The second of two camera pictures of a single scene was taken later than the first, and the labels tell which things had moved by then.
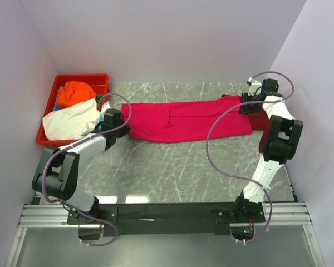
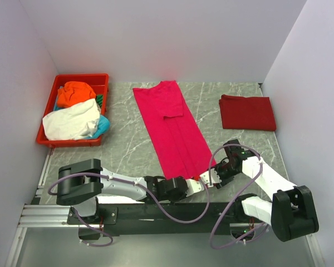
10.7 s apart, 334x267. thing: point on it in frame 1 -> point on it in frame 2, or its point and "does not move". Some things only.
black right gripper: [245, 109] -> [224, 181]
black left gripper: [126, 130] -> [182, 195]
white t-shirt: [71, 123] does not move
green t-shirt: [98, 98] does not move
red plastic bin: [99, 82] does not move
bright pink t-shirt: [188, 120] -> [176, 138]
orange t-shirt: [73, 93] does not move
